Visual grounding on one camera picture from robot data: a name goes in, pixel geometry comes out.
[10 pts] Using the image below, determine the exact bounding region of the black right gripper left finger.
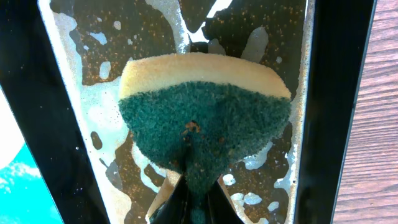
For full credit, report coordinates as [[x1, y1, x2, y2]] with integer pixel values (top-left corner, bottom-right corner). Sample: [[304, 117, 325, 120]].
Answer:
[[149, 176, 189, 224]]

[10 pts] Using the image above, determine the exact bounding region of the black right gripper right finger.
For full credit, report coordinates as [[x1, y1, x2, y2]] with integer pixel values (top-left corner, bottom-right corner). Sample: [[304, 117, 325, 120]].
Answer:
[[206, 181, 243, 224]]

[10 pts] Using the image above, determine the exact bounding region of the green yellow sponge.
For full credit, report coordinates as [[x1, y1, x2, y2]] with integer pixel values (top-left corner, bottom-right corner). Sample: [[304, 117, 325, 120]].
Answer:
[[118, 52, 291, 223]]

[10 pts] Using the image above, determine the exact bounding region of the teal serving tray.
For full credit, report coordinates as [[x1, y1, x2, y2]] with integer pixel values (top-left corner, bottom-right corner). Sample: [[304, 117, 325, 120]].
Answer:
[[1, 145, 63, 224]]

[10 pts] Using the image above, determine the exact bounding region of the black water tray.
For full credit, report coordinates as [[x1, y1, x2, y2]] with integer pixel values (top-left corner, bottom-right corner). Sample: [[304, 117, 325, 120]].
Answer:
[[1, 0, 376, 223]]

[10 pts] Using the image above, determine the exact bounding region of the green rimmed plate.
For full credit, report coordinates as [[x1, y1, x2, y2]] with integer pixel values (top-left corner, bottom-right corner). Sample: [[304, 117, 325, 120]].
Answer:
[[0, 88, 25, 170]]

